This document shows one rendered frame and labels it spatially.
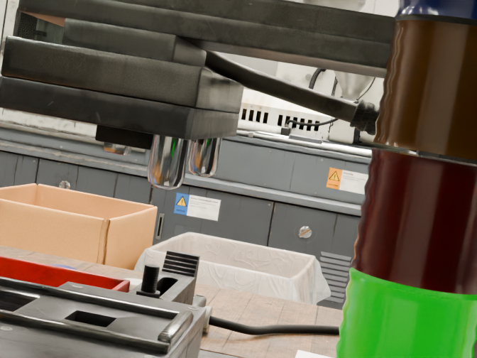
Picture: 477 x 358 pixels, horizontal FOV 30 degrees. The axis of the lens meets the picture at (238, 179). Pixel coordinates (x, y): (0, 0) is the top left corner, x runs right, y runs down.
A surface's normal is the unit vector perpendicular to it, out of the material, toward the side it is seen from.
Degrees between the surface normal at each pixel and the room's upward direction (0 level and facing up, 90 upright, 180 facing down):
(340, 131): 90
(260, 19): 90
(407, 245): 104
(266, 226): 90
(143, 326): 0
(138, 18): 90
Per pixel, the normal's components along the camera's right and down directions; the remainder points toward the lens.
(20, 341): 0.16, -0.98
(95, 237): -0.04, -0.07
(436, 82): -0.37, -0.24
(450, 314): 0.36, -0.11
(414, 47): -0.76, 0.17
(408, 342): -0.21, 0.29
